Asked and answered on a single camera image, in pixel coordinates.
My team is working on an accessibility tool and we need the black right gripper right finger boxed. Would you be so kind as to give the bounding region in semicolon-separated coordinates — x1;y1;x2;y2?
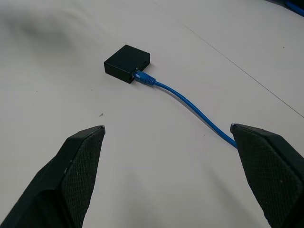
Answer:
229;123;304;228

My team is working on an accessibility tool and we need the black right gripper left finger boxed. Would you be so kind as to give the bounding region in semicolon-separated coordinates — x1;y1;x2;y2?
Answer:
0;125;106;228

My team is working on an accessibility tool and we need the small black box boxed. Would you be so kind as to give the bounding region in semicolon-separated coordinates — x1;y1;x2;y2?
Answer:
104;44;151;85

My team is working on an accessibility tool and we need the blue Ethernet cable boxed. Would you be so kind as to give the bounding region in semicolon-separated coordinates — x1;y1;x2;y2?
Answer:
133;70;238;150

